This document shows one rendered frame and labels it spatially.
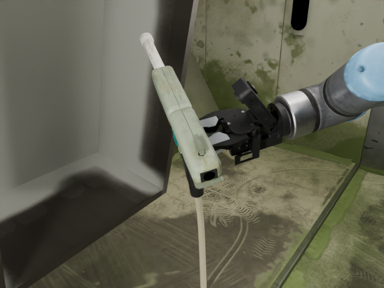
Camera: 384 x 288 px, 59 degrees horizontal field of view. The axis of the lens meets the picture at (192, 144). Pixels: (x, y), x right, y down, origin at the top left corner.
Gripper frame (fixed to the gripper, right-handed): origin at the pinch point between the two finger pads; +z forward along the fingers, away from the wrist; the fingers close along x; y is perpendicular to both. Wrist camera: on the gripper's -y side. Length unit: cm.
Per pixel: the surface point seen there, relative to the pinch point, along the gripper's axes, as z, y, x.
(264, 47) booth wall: -100, 90, 157
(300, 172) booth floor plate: -87, 135, 74
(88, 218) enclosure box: 29, 41, 21
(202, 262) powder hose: 1.8, 34.0, -7.3
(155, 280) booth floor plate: 18, 90, 19
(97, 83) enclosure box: 15, 23, 63
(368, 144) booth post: -137, 130, 74
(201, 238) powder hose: 0.5, 28.9, -4.0
